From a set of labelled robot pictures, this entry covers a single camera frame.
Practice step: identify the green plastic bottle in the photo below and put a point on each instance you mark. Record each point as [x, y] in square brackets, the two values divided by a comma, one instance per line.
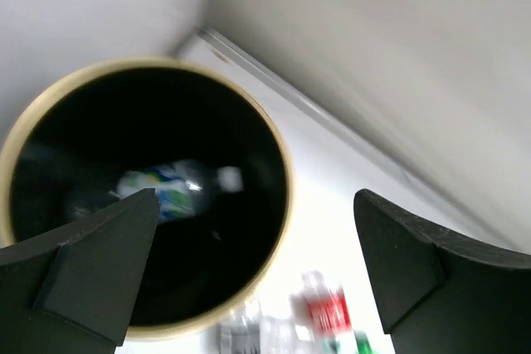
[363, 344]

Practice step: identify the clear bottle red white label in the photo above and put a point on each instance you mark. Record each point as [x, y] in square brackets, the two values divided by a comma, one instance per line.
[320, 306]

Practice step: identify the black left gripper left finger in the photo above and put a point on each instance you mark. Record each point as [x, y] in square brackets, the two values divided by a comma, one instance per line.
[73, 289]

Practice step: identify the clear bottle orange blue label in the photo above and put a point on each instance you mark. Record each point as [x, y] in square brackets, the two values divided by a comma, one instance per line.
[278, 335]

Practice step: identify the clear bottle black label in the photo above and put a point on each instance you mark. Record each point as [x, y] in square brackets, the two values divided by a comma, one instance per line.
[240, 331]

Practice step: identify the dark blue bin gold rim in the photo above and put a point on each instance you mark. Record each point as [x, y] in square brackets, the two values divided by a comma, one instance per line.
[80, 140]

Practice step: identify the clear bottle blue green label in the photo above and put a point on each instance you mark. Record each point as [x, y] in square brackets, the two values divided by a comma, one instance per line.
[185, 189]

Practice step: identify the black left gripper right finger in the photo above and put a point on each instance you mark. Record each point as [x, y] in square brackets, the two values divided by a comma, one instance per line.
[438, 291]

